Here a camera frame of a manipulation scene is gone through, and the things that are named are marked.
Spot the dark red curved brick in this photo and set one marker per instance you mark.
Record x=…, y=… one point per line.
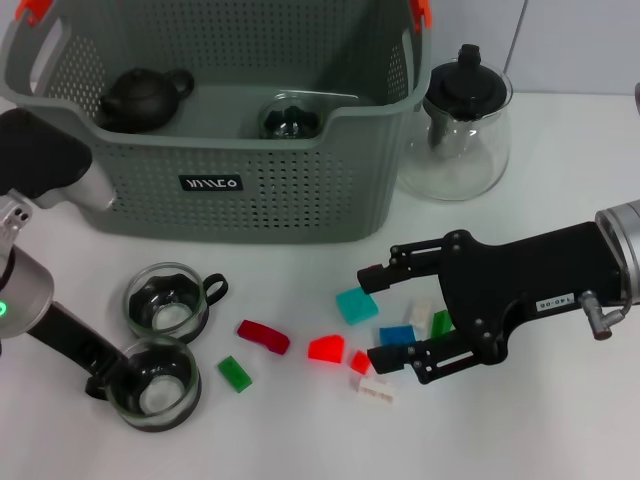
x=262, y=337

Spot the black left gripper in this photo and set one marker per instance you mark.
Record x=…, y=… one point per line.
x=75, y=340

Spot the teal square plate brick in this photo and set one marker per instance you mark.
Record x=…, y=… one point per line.
x=356, y=305

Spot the glass teacup with black sleeve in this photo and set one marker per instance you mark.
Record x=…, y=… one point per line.
x=290, y=122
x=165, y=317
x=155, y=400

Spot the bright red slope brick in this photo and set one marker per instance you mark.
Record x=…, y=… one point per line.
x=327, y=350

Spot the dark clay teapot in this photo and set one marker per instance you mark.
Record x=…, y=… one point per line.
x=145, y=97

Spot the long white brick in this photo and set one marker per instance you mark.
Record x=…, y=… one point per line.
x=375, y=391

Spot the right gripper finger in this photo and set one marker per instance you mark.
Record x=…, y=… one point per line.
x=390, y=361

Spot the glass teapot with black lid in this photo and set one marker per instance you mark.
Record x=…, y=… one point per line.
x=465, y=90

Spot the small green brick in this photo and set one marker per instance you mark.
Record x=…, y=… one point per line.
x=441, y=324

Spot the blue square plate brick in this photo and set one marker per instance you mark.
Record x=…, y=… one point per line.
x=397, y=335

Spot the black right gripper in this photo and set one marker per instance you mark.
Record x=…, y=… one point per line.
x=525, y=270

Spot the small red brick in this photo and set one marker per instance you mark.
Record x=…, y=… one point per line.
x=360, y=362

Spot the grey-green perforated storage bin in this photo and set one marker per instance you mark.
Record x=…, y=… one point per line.
x=250, y=210

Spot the green two-stud brick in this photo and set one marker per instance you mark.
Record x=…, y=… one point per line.
x=235, y=374

